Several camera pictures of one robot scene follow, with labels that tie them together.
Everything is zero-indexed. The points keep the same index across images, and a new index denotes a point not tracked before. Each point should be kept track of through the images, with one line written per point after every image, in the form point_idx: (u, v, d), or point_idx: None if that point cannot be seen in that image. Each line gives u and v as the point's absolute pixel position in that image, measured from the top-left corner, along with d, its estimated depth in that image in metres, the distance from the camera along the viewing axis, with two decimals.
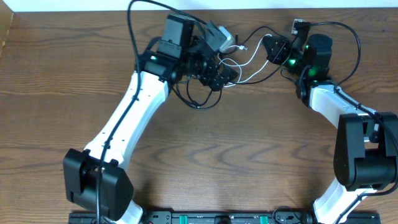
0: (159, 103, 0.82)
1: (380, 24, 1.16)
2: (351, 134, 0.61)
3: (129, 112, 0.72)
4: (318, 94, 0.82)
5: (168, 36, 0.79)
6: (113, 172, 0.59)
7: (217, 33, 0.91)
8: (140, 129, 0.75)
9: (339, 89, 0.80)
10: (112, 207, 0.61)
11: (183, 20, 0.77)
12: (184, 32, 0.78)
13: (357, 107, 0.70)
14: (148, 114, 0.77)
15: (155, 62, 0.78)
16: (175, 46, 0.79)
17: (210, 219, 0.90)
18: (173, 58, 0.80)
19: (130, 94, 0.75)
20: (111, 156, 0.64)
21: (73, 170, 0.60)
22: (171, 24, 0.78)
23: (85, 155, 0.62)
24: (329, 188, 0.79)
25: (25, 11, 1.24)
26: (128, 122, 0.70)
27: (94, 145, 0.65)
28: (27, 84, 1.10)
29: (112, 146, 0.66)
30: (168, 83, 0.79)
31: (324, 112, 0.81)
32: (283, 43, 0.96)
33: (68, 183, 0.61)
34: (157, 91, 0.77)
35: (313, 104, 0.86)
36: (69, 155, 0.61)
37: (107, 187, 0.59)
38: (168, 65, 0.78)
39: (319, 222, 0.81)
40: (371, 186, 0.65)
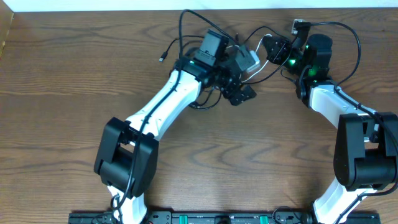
0: (188, 102, 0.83)
1: (380, 24, 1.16)
2: (352, 134, 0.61)
3: (169, 99, 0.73)
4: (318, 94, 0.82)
5: (205, 46, 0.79)
6: (151, 142, 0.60)
7: (249, 55, 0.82)
8: (173, 117, 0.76)
9: (339, 89, 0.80)
10: (140, 178, 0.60)
11: (221, 37, 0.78)
12: (221, 44, 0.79)
13: (357, 107, 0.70)
14: (181, 107, 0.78)
15: (191, 67, 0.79)
16: (211, 56, 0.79)
17: (210, 219, 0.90)
18: (208, 66, 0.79)
19: (170, 85, 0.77)
20: (149, 130, 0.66)
21: (112, 134, 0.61)
22: (211, 37, 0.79)
23: (125, 126, 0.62)
24: (329, 188, 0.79)
25: (25, 11, 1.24)
26: (166, 107, 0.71)
27: (135, 118, 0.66)
28: (27, 84, 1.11)
29: (150, 122, 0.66)
30: (200, 88, 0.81)
31: (324, 112, 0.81)
32: (283, 43, 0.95)
33: (102, 147, 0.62)
34: (193, 88, 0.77)
35: (313, 104, 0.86)
36: (114, 120, 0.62)
37: (141, 157, 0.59)
38: (202, 72, 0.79)
39: (319, 222, 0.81)
40: (371, 186, 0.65)
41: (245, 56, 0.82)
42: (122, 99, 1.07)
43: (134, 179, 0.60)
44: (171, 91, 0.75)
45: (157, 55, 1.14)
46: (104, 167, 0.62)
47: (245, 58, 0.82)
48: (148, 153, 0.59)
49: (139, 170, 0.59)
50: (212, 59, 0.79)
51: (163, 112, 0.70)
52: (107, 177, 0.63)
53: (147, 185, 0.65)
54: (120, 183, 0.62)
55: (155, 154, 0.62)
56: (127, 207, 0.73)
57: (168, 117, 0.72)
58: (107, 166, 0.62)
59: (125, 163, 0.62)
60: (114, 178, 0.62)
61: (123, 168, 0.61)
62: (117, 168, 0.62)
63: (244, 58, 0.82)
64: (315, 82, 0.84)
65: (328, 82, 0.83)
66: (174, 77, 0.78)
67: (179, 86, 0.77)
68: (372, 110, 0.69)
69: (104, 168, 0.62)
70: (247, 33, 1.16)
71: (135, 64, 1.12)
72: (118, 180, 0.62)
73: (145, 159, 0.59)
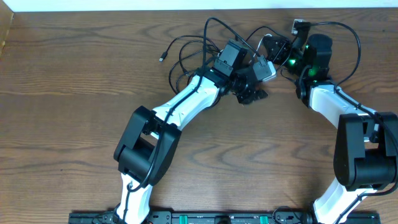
0: (204, 106, 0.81)
1: (380, 24, 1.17)
2: (352, 134, 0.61)
3: (190, 99, 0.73)
4: (318, 94, 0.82)
5: (224, 56, 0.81)
6: (174, 130, 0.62)
7: (266, 65, 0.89)
8: (191, 117, 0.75)
9: (339, 89, 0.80)
10: (159, 166, 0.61)
11: (240, 47, 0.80)
12: (240, 55, 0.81)
13: (357, 107, 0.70)
14: (199, 109, 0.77)
15: (211, 74, 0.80)
16: (229, 66, 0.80)
17: (210, 219, 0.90)
18: (225, 76, 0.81)
19: (190, 86, 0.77)
20: (173, 121, 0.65)
21: (140, 121, 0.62)
22: (231, 48, 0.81)
23: (151, 114, 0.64)
24: (329, 188, 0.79)
25: (25, 11, 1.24)
26: (189, 104, 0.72)
27: (160, 109, 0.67)
28: (27, 84, 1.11)
29: (175, 114, 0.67)
30: (216, 95, 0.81)
31: (324, 112, 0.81)
32: (283, 43, 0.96)
33: (128, 132, 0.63)
34: (212, 91, 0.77)
35: (313, 104, 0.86)
36: (142, 108, 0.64)
37: (164, 145, 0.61)
38: (220, 80, 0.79)
39: (319, 222, 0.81)
40: (371, 186, 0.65)
41: (263, 66, 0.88)
42: (122, 99, 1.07)
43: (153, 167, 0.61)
44: (193, 91, 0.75)
45: (157, 55, 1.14)
46: (124, 154, 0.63)
47: (263, 68, 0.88)
48: (171, 141, 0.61)
49: (160, 157, 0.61)
50: (231, 69, 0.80)
51: (185, 108, 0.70)
52: (125, 165, 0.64)
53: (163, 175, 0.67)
54: (137, 171, 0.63)
55: (176, 144, 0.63)
56: (135, 203, 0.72)
57: (189, 116, 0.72)
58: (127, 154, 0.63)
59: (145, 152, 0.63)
60: (132, 167, 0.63)
61: (143, 155, 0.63)
62: (137, 155, 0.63)
63: (262, 68, 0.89)
64: (315, 82, 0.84)
65: (328, 82, 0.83)
66: (194, 79, 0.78)
67: (200, 88, 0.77)
68: (372, 110, 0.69)
69: (125, 155, 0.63)
70: (247, 34, 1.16)
71: (136, 64, 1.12)
72: (137, 167, 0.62)
73: (168, 147, 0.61)
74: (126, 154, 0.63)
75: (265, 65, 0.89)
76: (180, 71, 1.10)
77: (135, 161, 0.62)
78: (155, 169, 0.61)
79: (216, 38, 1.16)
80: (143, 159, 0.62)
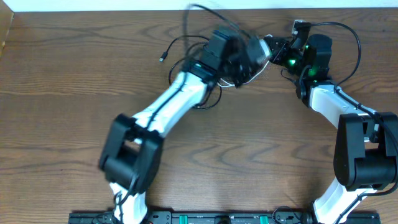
0: (193, 102, 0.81)
1: (380, 24, 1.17)
2: (352, 134, 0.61)
3: (175, 100, 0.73)
4: (318, 94, 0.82)
5: (210, 48, 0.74)
6: (157, 139, 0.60)
7: (259, 46, 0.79)
8: (176, 118, 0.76)
9: (339, 89, 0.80)
10: (144, 174, 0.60)
11: (228, 40, 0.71)
12: (229, 46, 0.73)
13: (357, 107, 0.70)
14: (186, 107, 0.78)
15: (198, 70, 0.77)
16: (216, 60, 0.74)
17: (210, 219, 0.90)
18: (212, 69, 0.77)
19: (175, 86, 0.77)
20: (155, 126, 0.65)
21: (120, 130, 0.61)
22: (216, 39, 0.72)
23: (132, 122, 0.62)
24: (329, 188, 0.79)
25: (25, 11, 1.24)
26: (171, 107, 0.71)
27: (142, 114, 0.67)
28: (27, 84, 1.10)
29: (157, 119, 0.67)
30: (206, 90, 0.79)
31: (324, 112, 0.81)
32: (283, 43, 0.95)
33: (109, 142, 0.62)
34: (199, 89, 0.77)
35: (313, 104, 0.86)
36: (122, 116, 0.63)
37: (147, 154, 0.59)
38: (207, 75, 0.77)
39: (319, 222, 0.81)
40: (371, 186, 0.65)
41: (256, 48, 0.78)
42: (122, 99, 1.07)
43: (138, 175, 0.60)
44: (178, 91, 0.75)
45: (157, 55, 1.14)
46: (109, 163, 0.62)
47: (258, 50, 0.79)
48: (155, 149, 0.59)
49: (145, 165, 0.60)
50: (218, 60, 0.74)
51: (168, 111, 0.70)
52: (111, 174, 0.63)
53: (150, 182, 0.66)
54: (123, 180, 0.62)
55: (159, 151, 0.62)
56: (130, 208, 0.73)
57: (172, 118, 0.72)
58: (110, 163, 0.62)
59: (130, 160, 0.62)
60: (117, 175, 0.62)
61: (128, 164, 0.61)
62: (122, 164, 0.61)
63: (256, 49, 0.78)
64: (315, 82, 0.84)
65: (328, 82, 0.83)
66: (180, 78, 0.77)
67: (186, 86, 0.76)
68: (372, 110, 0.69)
69: (109, 163, 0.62)
70: None
71: (136, 64, 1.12)
72: (122, 176, 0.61)
73: (150, 155, 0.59)
74: (111, 163, 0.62)
75: (259, 45, 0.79)
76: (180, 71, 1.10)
77: (120, 170, 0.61)
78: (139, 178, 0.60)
79: None
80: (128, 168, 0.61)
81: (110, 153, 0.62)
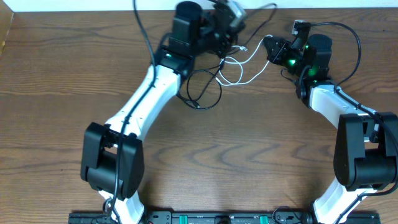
0: (170, 95, 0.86)
1: (380, 24, 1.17)
2: (352, 135, 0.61)
3: (148, 96, 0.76)
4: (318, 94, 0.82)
5: (176, 34, 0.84)
6: (133, 142, 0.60)
7: (226, 10, 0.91)
8: (155, 114, 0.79)
9: (339, 89, 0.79)
10: (127, 179, 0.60)
11: (189, 21, 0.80)
12: (192, 28, 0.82)
13: (357, 107, 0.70)
14: (162, 102, 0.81)
15: (168, 59, 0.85)
16: (185, 43, 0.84)
17: (210, 219, 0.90)
18: (183, 53, 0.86)
19: (148, 82, 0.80)
20: (130, 130, 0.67)
21: (94, 139, 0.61)
22: (180, 23, 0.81)
23: (105, 129, 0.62)
24: (329, 188, 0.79)
25: (25, 11, 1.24)
26: (145, 105, 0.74)
27: (115, 121, 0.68)
28: (27, 84, 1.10)
29: (131, 122, 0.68)
30: (180, 80, 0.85)
31: (324, 112, 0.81)
32: (283, 44, 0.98)
33: (86, 154, 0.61)
34: (172, 80, 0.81)
35: (313, 104, 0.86)
36: (93, 125, 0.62)
37: (126, 158, 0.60)
38: (180, 63, 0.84)
39: (319, 222, 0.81)
40: (372, 186, 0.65)
41: (227, 10, 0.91)
42: (122, 98, 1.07)
43: (122, 181, 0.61)
44: (150, 88, 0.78)
45: None
46: (91, 173, 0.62)
47: (228, 12, 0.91)
48: (133, 153, 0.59)
49: (126, 170, 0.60)
50: (186, 45, 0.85)
51: (143, 112, 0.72)
52: (95, 183, 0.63)
53: (137, 186, 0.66)
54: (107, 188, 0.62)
55: (139, 154, 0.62)
56: (123, 209, 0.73)
57: (148, 116, 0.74)
58: (92, 173, 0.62)
59: (111, 167, 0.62)
60: (101, 183, 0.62)
61: (111, 171, 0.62)
62: (104, 172, 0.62)
63: (224, 12, 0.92)
64: (315, 82, 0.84)
65: (328, 82, 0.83)
66: (150, 73, 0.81)
67: (157, 81, 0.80)
68: (372, 110, 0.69)
69: (92, 173, 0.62)
70: (247, 34, 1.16)
71: (136, 64, 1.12)
72: (106, 184, 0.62)
73: (130, 159, 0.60)
74: (93, 173, 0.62)
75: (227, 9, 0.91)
76: None
77: (103, 178, 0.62)
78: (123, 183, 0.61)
79: None
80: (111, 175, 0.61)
81: (89, 164, 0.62)
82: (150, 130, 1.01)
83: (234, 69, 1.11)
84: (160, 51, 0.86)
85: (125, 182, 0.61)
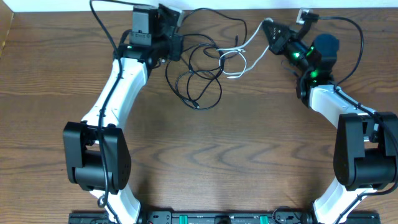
0: (139, 86, 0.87)
1: (380, 24, 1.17)
2: (351, 135, 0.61)
3: (119, 86, 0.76)
4: (318, 93, 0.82)
5: (137, 27, 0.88)
6: (113, 131, 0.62)
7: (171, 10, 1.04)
8: (130, 101, 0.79)
9: (339, 88, 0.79)
10: (116, 170, 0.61)
11: (148, 11, 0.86)
12: (151, 18, 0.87)
13: (357, 107, 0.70)
14: (134, 91, 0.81)
15: (131, 50, 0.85)
16: (146, 35, 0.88)
17: (210, 219, 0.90)
18: (144, 45, 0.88)
19: (114, 74, 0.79)
20: (109, 121, 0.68)
21: (73, 137, 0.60)
22: (139, 15, 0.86)
23: (83, 126, 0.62)
24: (329, 188, 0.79)
25: (26, 11, 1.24)
26: (118, 93, 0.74)
27: (91, 116, 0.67)
28: (27, 84, 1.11)
29: (107, 114, 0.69)
30: (146, 69, 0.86)
31: (324, 111, 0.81)
32: (288, 35, 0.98)
33: (68, 154, 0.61)
34: (138, 68, 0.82)
35: (313, 104, 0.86)
36: (69, 124, 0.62)
37: (110, 149, 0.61)
38: (142, 53, 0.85)
39: (319, 222, 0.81)
40: (371, 186, 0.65)
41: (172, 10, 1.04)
42: None
43: (111, 173, 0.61)
44: (119, 79, 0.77)
45: None
46: (78, 173, 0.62)
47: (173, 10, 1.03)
48: (115, 141, 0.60)
49: (113, 160, 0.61)
50: (148, 35, 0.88)
51: (117, 102, 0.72)
52: (84, 182, 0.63)
53: (127, 177, 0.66)
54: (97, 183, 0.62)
55: (122, 142, 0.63)
56: (119, 206, 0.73)
57: (124, 106, 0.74)
58: (80, 172, 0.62)
59: (97, 162, 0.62)
60: (90, 181, 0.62)
61: (97, 167, 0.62)
62: (91, 168, 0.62)
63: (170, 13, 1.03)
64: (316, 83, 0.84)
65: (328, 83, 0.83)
66: (116, 66, 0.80)
67: (124, 71, 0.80)
68: (372, 110, 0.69)
69: (79, 173, 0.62)
70: (247, 33, 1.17)
71: None
72: (94, 180, 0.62)
73: (114, 149, 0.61)
74: (80, 172, 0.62)
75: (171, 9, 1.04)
76: (180, 71, 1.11)
77: (91, 175, 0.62)
78: (112, 175, 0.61)
79: (215, 38, 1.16)
80: (98, 170, 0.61)
81: (74, 163, 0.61)
82: (150, 130, 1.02)
83: (234, 69, 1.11)
84: (121, 45, 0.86)
85: (114, 173, 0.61)
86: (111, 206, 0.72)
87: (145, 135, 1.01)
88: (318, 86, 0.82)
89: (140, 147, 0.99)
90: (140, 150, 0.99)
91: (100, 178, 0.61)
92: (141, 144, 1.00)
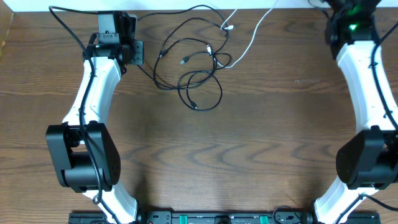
0: (115, 82, 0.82)
1: (380, 23, 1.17)
2: (367, 153, 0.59)
3: (94, 84, 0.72)
4: (352, 54, 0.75)
5: (102, 28, 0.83)
6: (96, 127, 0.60)
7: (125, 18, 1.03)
8: (109, 98, 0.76)
9: (375, 65, 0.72)
10: (106, 165, 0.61)
11: (112, 12, 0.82)
12: (117, 18, 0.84)
13: (387, 115, 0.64)
14: (110, 88, 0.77)
15: (101, 50, 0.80)
16: (113, 34, 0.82)
17: (210, 219, 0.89)
18: (114, 44, 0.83)
19: (87, 74, 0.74)
20: (90, 119, 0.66)
21: (57, 140, 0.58)
22: (104, 15, 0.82)
23: (64, 126, 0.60)
24: (331, 188, 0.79)
25: (25, 11, 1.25)
26: (94, 92, 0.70)
27: (71, 116, 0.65)
28: (27, 84, 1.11)
29: (87, 111, 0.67)
30: (118, 65, 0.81)
31: (351, 79, 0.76)
32: None
33: (55, 158, 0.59)
34: (110, 65, 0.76)
35: (339, 60, 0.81)
36: (50, 127, 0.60)
37: (96, 145, 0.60)
38: (112, 50, 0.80)
39: (319, 221, 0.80)
40: (373, 185, 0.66)
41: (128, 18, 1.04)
42: (122, 99, 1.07)
43: (102, 169, 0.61)
44: (92, 77, 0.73)
45: (157, 55, 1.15)
46: (69, 175, 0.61)
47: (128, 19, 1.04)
48: (100, 136, 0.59)
49: (101, 156, 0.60)
50: (115, 34, 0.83)
51: (94, 100, 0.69)
52: (76, 183, 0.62)
53: (117, 169, 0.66)
54: (90, 182, 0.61)
55: (106, 136, 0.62)
56: (117, 206, 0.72)
57: (102, 101, 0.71)
58: (71, 175, 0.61)
59: (86, 161, 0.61)
60: (81, 182, 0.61)
61: (87, 165, 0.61)
62: (81, 169, 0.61)
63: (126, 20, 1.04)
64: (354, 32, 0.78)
65: (369, 50, 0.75)
66: (87, 66, 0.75)
67: (97, 70, 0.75)
68: None
69: (69, 175, 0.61)
70: (247, 33, 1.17)
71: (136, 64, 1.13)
72: (86, 180, 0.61)
73: (101, 144, 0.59)
74: (70, 174, 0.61)
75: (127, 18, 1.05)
76: (181, 71, 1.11)
77: (81, 176, 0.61)
78: (103, 170, 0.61)
79: (215, 38, 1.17)
80: (87, 168, 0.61)
81: (63, 167, 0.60)
82: (150, 131, 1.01)
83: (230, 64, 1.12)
84: (89, 45, 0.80)
85: (105, 169, 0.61)
86: (107, 206, 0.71)
87: (145, 135, 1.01)
88: (356, 44, 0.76)
89: (140, 147, 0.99)
90: (139, 150, 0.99)
91: (91, 177, 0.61)
92: (141, 144, 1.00)
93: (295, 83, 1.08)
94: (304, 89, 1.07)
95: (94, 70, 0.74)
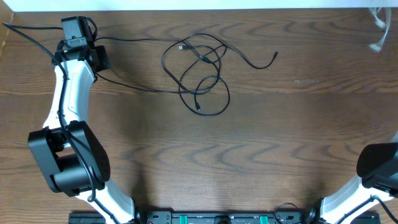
0: (89, 83, 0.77)
1: (380, 24, 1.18)
2: (389, 165, 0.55)
3: (68, 87, 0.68)
4: None
5: (69, 35, 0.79)
6: (76, 126, 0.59)
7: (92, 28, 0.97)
8: (86, 99, 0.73)
9: None
10: (95, 162, 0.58)
11: (77, 17, 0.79)
12: (82, 24, 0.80)
13: None
14: (86, 89, 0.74)
15: (71, 53, 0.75)
16: (80, 38, 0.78)
17: (210, 219, 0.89)
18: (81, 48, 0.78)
19: (58, 79, 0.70)
20: (70, 119, 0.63)
21: (40, 145, 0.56)
22: (68, 22, 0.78)
23: (45, 130, 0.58)
24: (342, 186, 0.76)
25: (25, 11, 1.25)
26: (69, 93, 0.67)
27: (51, 121, 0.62)
28: (27, 84, 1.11)
29: (66, 112, 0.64)
30: (89, 66, 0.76)
31: None
32: None
33: (41, 163, 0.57)
34: (80, 66, 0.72)
35: None
36: (32, 134, 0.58)
37: (80, 143, 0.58)
38: (83, 50, 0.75)
39: (321, 218, 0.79)
40: (388, 191, 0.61)
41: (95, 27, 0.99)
42: (122, 99, 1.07)
43: (91, 168, 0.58)
44: (65, 81, 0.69)
45: (157, 55, 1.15)
46: (59, 180, 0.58)
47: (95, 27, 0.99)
48: (83, 134, 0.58)
49: (87, 154, 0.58)
50: (83, 38, 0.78)
51: (71, 101, 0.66)
52: (68, 188, 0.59)
53: (109, 167, 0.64)
54: (82, 183, 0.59)
55: (90, 134, 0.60)
56: (113, 206, 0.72)
57: (79, 101, 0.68)
58: (60, 178, 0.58)
59: (74, 163, 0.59)
60: (73, 184, 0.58)
61: (76, 167, 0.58)
62: (69, 172, 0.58)
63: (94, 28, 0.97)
64: None
65: None
66: (58, 71, 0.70)
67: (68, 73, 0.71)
68: None
69: (59, 179, 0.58)
70: (248, 33, 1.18)
71: (136, 64, 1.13)
72: (77, 182, 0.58)
73: (85, 141, 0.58)
74: (60, 178, 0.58)
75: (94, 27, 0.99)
76: (180, 71, 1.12)
77: (71, 178, 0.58)
78: (93, 168, 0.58)
79: (215, 38, 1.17)
80: (77, 169, 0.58)
81: (51, 170, 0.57)
82: (150, 130, 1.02)
83: (230, 64, 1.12)
84: (56, 51, 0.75)
85: (94, 167, 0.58)
86: (104, 206, 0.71)
87: (145, 135, 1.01)
88: None
89: (140, 147, 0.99)
90: (139, 151, 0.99)
91: (83, 178, 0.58)
92: (141, 144, 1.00)
93: (295, 83, 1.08)
94: (304, 89, 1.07)
95: (65, 73, 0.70)
